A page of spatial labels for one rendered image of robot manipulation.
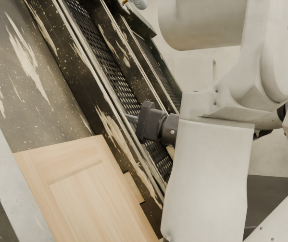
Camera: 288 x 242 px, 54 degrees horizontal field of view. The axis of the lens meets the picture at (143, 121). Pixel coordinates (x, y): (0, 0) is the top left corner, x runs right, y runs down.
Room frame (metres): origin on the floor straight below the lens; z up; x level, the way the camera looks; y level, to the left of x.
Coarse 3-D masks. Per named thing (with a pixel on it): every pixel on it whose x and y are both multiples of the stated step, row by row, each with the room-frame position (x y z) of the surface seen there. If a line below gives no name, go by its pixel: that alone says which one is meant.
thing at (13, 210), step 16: (0, 144) 0.36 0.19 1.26; (0, 160) 0.35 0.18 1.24; (0, 176) 0.33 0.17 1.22; (16, 176) 0.35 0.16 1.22; (0, 192) 0.32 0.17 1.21; (16, 192) 0.34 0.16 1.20; (0, 208) 0.31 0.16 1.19; (16, 208) 0.33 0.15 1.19; (32, 208) 0.35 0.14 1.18; (0, 224) 0.31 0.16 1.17; (16, 224) 0.31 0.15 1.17; (32, 224) 0.33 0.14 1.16; (0, 240) 0.31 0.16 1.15; (16, 240) 0.31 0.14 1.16; (32, 240) 0.32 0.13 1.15; (48, 240) 0.34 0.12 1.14
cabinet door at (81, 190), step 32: (32, 160) 0.42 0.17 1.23; (64, 160) 0.49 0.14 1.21; (96, 160) 0.58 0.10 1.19; (32, 192) 0.39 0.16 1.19; (64, 192) 0.45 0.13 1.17; (96, 192) 0.53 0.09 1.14; (128, 192) 0.63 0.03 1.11; (64, 224) 0.41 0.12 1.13; (96, 224) 0.47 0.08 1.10; (128, 224) 0.56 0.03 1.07
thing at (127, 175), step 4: (128, 172) 0.66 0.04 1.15; (128, 176) 0.66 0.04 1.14; (128, 180) 0.66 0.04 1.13; (132, 180) 0.65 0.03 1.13; (132, 184) 0.65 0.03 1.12; (132, 188) 0.65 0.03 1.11; (136, 188) 0.65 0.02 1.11; (136, 192) 0.65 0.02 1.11; (136, 196) 0.65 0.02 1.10; (140, 196) 0.65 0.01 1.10; (140, 200) 0.65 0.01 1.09; (144, 200) 0.64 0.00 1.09
